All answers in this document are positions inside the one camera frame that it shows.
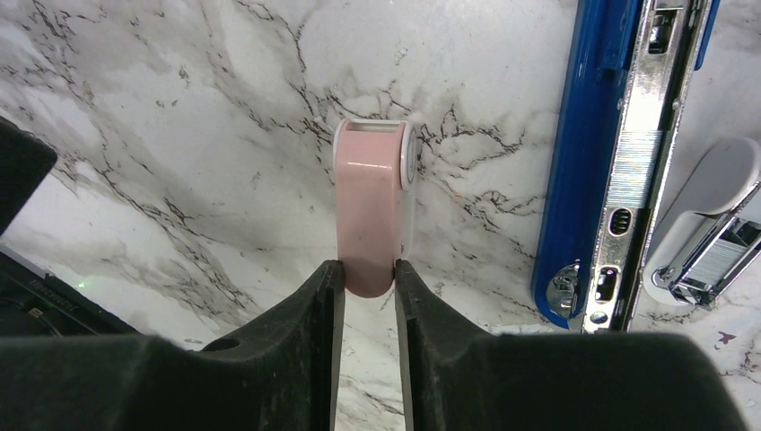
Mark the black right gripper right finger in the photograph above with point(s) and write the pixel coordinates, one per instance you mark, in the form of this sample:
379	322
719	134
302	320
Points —
457	376

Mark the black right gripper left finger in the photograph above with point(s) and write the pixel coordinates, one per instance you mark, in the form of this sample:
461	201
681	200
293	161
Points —
277	372

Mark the small pink stapler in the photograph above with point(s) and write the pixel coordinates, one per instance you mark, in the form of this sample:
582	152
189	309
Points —
376	181

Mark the blue stapler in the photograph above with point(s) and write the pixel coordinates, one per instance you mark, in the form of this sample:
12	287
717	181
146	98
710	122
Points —
627	79

